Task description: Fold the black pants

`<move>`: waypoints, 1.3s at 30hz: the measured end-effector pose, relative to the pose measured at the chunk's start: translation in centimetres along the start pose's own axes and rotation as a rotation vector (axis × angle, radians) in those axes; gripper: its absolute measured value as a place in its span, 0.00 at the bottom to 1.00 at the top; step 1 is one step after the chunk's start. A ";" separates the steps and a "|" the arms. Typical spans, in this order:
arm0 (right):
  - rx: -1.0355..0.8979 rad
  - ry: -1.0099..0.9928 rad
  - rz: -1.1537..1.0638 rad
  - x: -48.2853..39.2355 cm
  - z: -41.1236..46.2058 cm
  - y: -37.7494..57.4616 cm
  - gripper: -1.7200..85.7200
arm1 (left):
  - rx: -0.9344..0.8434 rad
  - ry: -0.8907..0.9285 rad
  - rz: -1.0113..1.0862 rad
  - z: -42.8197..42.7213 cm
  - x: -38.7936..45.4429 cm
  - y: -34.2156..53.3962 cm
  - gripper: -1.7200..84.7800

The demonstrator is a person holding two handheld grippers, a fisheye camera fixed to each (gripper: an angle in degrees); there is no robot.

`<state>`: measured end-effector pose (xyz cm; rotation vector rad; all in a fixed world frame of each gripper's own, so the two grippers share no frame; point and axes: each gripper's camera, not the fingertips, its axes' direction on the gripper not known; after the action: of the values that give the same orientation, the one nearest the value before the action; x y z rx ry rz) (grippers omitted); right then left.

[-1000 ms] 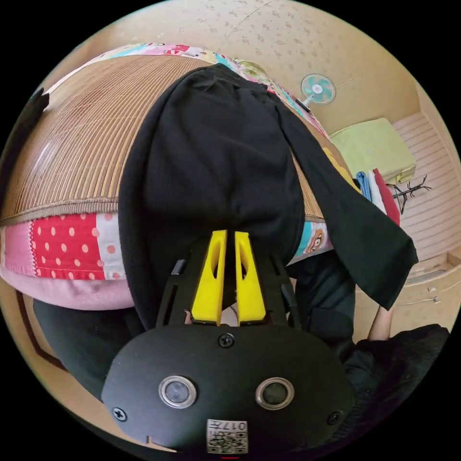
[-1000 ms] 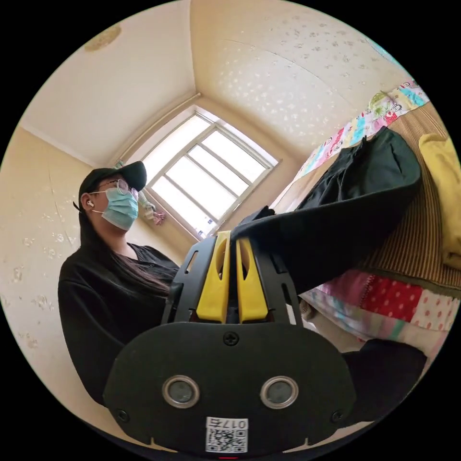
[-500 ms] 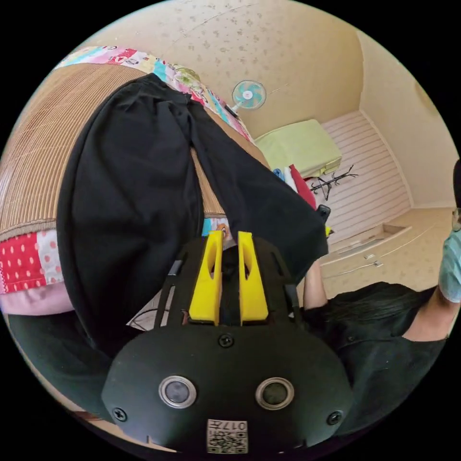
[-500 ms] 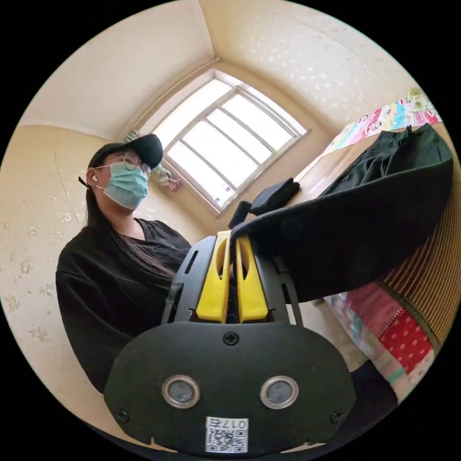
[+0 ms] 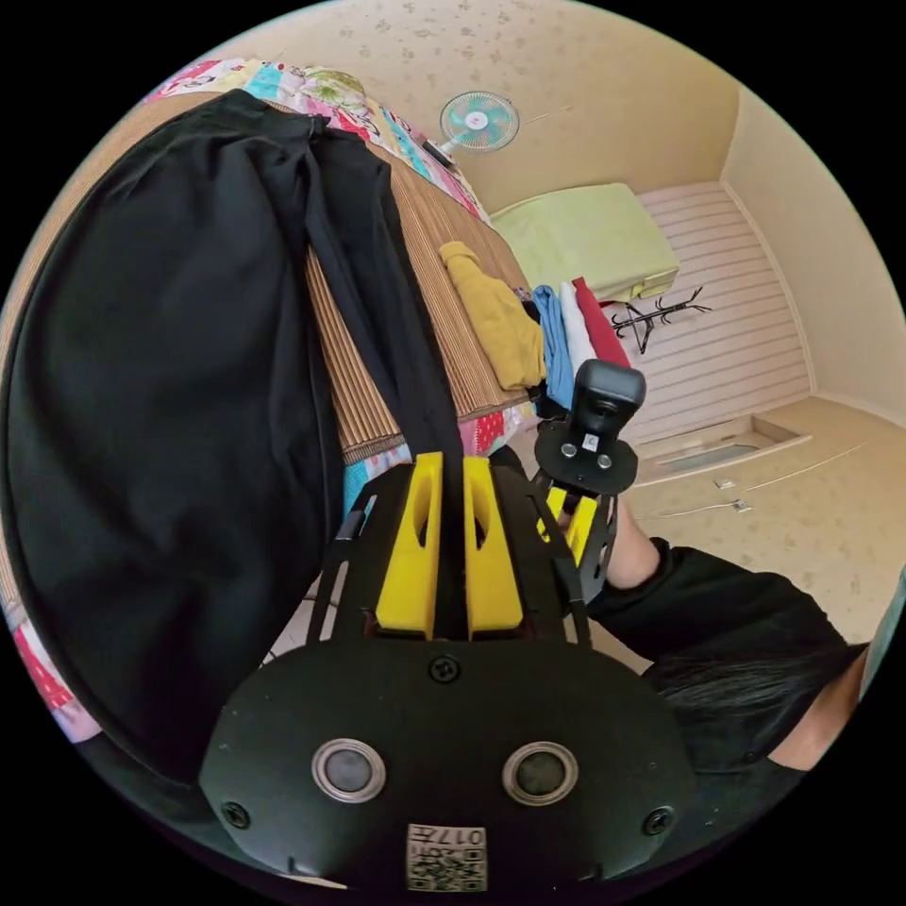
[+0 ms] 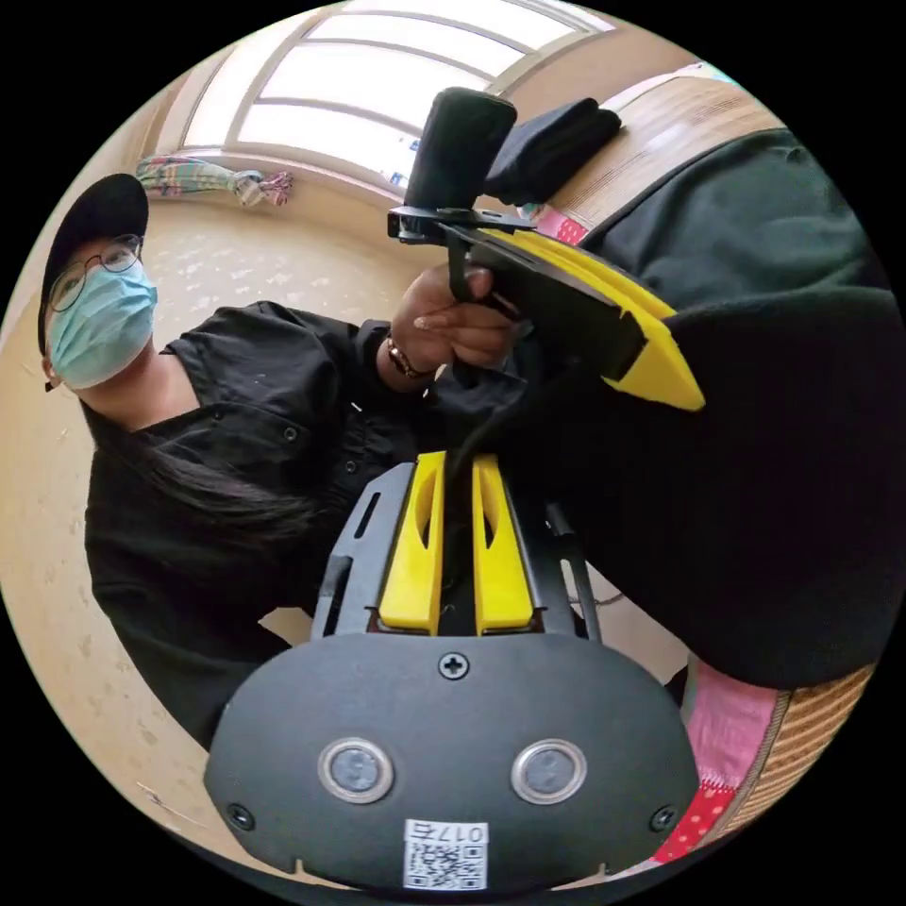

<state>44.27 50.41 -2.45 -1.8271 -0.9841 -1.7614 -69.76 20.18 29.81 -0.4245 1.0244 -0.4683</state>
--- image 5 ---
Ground bed with woven mat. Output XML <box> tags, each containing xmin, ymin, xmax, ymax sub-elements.
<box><xmin>0</xmin><ymin>59</ymin><xmax>546</xmax><ymax>745</ymax></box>

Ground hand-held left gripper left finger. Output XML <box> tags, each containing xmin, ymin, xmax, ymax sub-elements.
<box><xmin>375</xmin><ymin>451</ymin><xmax>445</xmax><ymax>636</ymax></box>

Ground turquoise wall fan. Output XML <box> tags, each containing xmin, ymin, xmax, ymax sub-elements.
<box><xmin>423</xmin><ymin>90</ymin><xmax>522</xmax><ymax>169</ymax></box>

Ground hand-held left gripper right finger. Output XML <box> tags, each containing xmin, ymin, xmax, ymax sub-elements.
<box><xmin>462</xmin><ymin>455</ymin><xmax>527</xmax><ymax>636</ymax></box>

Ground person's right hand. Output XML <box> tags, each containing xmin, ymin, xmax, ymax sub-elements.
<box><xmin>607</xmin><ymin>514</ymin><xmax>671</xmax><ymax>592</ymax></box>

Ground light green curtain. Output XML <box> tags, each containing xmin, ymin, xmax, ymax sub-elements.
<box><xmin>491</xmin><ymin>181</ymin><xmax>682</xmax><ymax>304</ymax></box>

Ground person's body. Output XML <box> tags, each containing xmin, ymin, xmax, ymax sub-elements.
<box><xmin>639</xmin><ymin>565</ymin><xmax>906</xmax><ymax>890</ymax></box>

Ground black pants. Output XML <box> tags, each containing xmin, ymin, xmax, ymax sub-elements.
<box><xmin>0</xmin><ymin>88</ymin><xmax>466</xmax><ymax>805</ymax></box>

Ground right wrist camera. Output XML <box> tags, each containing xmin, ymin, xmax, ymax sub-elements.
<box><xmin>568</xmin><ymin>359</ymin><xmax>648</xmax><ymax>435</ymax></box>

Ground black coat rack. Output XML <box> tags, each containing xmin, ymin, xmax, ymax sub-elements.
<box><xmin>609</xmin><ymin>285</ymin><xmax>713</xmax><ymax>356</ymax></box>

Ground person's right forearm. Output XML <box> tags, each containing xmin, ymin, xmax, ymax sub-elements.
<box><xmin>585</xmin><ymin>536</ymin><xmax>852</xmax><ymax>652</ymax></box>

